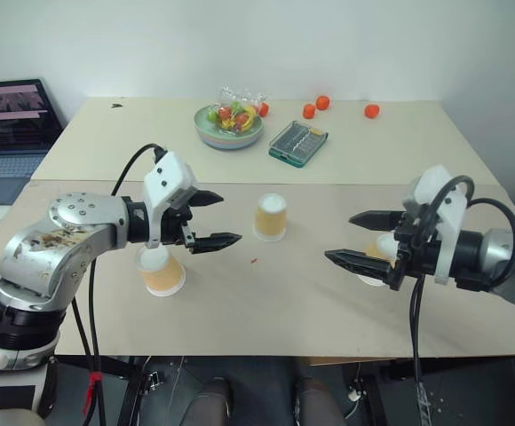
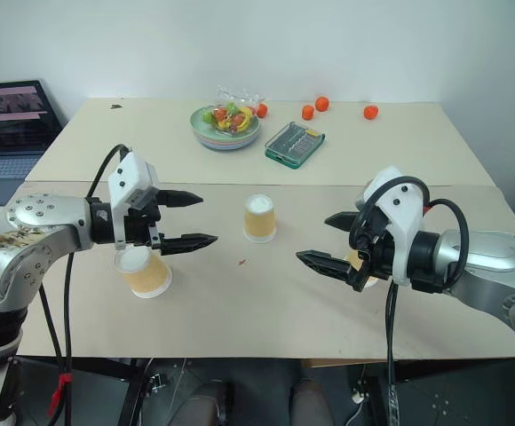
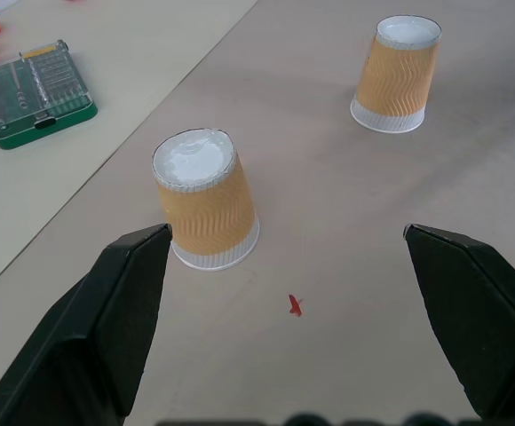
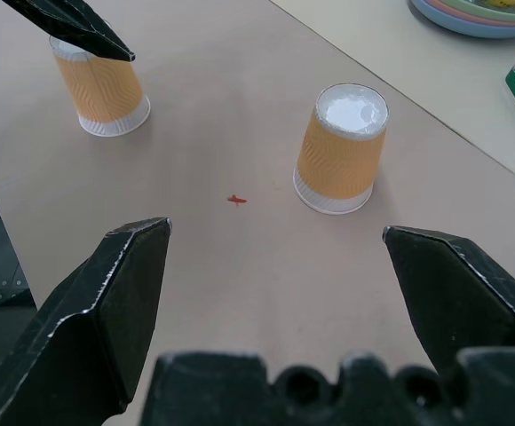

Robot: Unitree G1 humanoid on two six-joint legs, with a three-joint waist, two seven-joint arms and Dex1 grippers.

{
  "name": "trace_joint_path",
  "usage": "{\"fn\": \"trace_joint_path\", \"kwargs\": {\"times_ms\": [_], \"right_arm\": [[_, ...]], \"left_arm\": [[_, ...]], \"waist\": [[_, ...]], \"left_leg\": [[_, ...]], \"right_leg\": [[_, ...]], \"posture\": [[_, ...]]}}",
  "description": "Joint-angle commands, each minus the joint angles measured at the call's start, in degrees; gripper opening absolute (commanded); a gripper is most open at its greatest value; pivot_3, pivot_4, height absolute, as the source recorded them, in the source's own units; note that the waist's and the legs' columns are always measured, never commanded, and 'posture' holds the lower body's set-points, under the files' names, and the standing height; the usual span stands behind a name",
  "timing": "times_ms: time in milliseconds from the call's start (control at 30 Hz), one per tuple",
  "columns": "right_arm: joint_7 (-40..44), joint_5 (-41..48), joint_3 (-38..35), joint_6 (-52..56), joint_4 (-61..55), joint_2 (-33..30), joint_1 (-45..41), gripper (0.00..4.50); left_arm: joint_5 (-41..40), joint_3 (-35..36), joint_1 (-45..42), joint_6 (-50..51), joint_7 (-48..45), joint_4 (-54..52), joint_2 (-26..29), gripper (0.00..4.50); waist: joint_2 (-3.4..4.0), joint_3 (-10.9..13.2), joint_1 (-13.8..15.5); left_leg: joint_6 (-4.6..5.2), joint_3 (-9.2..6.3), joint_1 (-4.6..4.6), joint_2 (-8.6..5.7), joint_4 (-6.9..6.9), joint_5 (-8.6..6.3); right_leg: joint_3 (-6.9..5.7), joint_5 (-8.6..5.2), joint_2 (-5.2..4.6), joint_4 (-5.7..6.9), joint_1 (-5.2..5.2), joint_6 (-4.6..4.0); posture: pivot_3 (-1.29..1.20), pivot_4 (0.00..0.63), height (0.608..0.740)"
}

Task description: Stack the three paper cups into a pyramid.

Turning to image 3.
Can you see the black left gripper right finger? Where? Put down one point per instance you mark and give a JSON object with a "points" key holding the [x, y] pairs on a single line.
{"points": [[475, 319]]}

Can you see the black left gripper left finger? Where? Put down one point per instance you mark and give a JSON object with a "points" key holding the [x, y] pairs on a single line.
{"points": [[84, 337]]}

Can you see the small red scrap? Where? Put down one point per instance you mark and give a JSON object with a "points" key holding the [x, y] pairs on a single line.
{"points": [[295, 306]]}

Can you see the orange ribbed paper cup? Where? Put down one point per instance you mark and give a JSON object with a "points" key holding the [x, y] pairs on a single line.
{"points": [[395, 75], [206, 199]]}

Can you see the green screwdriver bit set case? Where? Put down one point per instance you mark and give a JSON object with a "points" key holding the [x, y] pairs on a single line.
{"points": [[33, 95]]}

